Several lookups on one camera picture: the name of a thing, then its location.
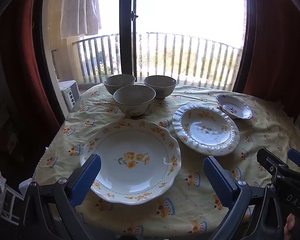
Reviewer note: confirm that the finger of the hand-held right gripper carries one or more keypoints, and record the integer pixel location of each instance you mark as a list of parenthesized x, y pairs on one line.
[(298, 158), (268, 158)]

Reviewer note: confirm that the yellow printed tablecloth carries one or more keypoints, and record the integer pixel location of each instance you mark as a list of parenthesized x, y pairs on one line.
[(190, 217)]

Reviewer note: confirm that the person's right hand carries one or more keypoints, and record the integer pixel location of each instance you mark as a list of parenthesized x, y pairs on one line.
[(289, 227)]

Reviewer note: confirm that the floral ceramic bowl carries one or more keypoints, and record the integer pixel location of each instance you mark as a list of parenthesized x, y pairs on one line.
[(117, 81), (133, 97), (160, 85)]

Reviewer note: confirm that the ribbed-rim floral plate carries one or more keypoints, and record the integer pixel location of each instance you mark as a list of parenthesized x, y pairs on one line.
[(205, 130)]

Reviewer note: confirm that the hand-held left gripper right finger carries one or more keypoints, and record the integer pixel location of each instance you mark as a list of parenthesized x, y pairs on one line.
[(218, 182)]

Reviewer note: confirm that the white outdoor air conditioner unit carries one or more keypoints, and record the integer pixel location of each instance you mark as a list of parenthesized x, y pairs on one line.
[(70, 92)]

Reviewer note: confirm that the balcony railing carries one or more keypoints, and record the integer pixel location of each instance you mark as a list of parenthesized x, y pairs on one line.
[(190, 38)]

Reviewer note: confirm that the large scalloped yellow-flower plate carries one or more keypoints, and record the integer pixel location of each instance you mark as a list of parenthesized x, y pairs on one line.
[(132, 140)]

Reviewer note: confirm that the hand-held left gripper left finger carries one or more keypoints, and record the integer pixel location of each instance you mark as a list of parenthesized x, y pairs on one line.
[(86, 177)]

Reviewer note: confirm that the red curtain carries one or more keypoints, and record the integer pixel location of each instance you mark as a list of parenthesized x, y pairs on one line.
[(272, 55), (22, 67)]

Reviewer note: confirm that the small scalloped patterned dish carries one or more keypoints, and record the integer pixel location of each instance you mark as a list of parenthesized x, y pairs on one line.
[(233, 107)]

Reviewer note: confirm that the white hanging cloth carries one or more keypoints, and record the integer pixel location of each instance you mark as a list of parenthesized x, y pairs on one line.
[(77, 10)]

